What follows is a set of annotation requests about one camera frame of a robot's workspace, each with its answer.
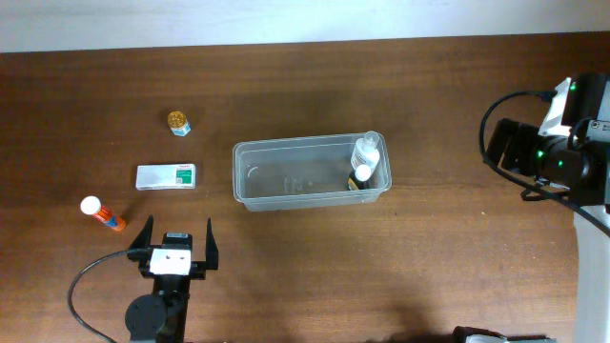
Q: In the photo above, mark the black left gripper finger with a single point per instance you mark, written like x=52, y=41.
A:
x=211, y=249
x=143, y=239

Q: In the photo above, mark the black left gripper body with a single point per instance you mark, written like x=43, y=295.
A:
x=200, y=269

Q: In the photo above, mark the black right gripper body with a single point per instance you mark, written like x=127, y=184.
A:
x=510, y=147

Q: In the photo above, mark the small jar gold lid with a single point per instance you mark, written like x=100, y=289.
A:
x=178, y=123

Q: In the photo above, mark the white plastic bottle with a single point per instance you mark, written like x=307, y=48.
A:
x=366, y=151

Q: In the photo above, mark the dark bottle white cap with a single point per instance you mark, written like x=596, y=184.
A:
x=358, y=179

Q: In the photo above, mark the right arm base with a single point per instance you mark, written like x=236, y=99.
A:
x=477, y=335

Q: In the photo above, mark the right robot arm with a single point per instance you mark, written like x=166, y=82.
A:
x=587, y=114

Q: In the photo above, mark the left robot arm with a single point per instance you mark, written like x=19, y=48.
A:
x=160, y=316

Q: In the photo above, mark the clear plastic container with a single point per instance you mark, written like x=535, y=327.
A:
x=303, y=172

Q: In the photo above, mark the orange tube white cap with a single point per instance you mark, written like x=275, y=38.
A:
x=92, y=206

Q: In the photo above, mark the white green medicine box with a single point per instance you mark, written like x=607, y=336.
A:
x=165, y=177

